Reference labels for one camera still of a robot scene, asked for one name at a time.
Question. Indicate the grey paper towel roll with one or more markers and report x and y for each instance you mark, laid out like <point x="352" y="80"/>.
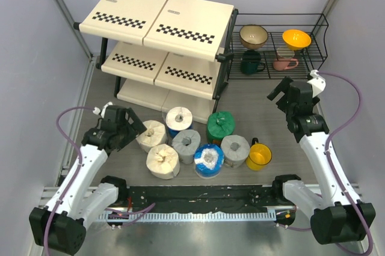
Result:
<point x="236" y="149"/>
<point x="186" y="143"/>

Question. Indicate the black wire rack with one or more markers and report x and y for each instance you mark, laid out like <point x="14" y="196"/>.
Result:
<point x="312" y="57"/>

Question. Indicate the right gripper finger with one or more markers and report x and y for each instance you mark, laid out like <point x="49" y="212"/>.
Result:
<point x="282" y="87"/>
<point x="285" y="104"/>

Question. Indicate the beige brown bowl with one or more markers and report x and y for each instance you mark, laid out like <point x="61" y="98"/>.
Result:
<point x="253" y="36"/>

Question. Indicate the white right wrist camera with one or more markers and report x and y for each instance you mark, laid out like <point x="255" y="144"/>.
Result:
<point x="317" y="82"/>

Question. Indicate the white slotted cable duct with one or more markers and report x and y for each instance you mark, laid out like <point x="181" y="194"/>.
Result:
<point x="208" y="217"/>

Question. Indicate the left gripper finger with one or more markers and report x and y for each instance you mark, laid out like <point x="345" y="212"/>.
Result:
<point x="121" y="140"/>
<point x="135" y="122"/>

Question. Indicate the green paper towel roll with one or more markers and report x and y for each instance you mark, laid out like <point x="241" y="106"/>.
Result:
<point x="219" y="125"/>

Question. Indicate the yellow enamel mug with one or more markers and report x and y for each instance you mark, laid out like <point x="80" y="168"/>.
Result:
<point x="259" y="156"/>

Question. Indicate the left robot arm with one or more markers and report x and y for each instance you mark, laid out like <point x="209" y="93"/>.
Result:
<point x="61" y="225"/>

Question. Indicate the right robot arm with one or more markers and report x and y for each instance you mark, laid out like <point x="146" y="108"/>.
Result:
<point x="338" y="214"/>

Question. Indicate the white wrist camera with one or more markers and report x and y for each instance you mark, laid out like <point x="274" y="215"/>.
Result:
<point x="317" y="82"/>
<point x="101" y="111"/>

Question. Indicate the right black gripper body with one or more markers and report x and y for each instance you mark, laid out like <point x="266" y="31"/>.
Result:
<point x="316" y="100"/>

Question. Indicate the cream paper towel roll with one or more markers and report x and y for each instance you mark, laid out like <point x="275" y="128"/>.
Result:
<point x="163" y="162"/>
<point x="154" y="135"/>

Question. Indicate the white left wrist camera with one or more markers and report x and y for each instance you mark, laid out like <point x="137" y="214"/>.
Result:
<point x="101" y="111"/>

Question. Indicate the yellow orange bowl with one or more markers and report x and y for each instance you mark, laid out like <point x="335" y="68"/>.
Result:
<point x="296" y="39"/>

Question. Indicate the cream checkered three-tier shelf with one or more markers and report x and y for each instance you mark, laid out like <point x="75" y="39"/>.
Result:
<point x="165" y="53"/>

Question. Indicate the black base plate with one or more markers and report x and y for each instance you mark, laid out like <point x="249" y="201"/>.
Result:
<point x="205" y="199"/>

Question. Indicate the pink mug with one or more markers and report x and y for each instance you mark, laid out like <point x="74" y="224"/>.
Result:
<point x="285" y="60"/>

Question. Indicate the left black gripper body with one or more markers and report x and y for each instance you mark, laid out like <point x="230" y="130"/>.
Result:
<point x="123" y="129"/>

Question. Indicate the dark green mug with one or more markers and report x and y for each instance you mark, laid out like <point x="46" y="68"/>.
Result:
<point x="251" y="62"/>

